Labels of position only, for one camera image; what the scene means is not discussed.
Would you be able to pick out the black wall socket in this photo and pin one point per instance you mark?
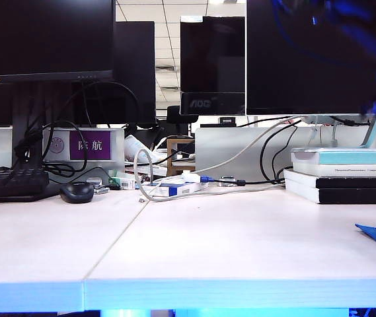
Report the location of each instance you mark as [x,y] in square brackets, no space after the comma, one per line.
[227,120]

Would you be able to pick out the large black AOC monitor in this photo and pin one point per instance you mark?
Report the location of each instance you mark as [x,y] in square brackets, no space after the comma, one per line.
[300,66]

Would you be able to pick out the black computer mouse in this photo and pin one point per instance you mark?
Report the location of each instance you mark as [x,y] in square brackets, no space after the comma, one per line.
[77,193]

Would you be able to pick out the small green white box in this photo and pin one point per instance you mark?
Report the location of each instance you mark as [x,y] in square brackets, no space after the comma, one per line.
[125,183]

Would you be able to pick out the black office chair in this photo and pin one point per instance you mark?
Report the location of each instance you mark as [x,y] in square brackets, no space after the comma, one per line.
[176,115]

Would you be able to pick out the purple name sign plate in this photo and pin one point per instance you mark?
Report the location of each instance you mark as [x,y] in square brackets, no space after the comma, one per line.
[90,145]

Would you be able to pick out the white and blue box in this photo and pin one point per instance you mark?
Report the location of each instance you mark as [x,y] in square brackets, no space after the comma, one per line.
[177,190]

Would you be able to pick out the small wooden shelf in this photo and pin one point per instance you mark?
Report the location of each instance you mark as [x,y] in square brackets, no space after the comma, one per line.
[174,155]

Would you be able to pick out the black keyboard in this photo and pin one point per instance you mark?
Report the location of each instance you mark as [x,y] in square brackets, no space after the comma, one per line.
[9,185]

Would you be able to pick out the black monitor rear side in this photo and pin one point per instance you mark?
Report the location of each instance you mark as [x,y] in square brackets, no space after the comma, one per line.
[135,66]

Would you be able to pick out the grey desk partition panel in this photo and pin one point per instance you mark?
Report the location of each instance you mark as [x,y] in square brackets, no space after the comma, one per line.
[227,152]

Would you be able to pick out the teal cover book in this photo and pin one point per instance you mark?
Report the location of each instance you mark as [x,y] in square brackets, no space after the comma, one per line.
[356,156]

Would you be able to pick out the white spine book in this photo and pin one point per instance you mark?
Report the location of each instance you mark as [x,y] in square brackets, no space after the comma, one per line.
[339,170]

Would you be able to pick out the silver monitor stand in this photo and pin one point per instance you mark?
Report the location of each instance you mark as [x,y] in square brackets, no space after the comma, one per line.
[372,133]

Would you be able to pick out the black monitor stand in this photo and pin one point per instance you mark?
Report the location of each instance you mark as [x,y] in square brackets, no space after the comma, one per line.
[22,125]

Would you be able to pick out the black AOC monitor back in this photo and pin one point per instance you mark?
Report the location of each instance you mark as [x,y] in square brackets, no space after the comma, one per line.
[212,56]

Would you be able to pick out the small silver gadget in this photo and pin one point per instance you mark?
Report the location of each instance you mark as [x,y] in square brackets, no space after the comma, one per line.
[95,181]

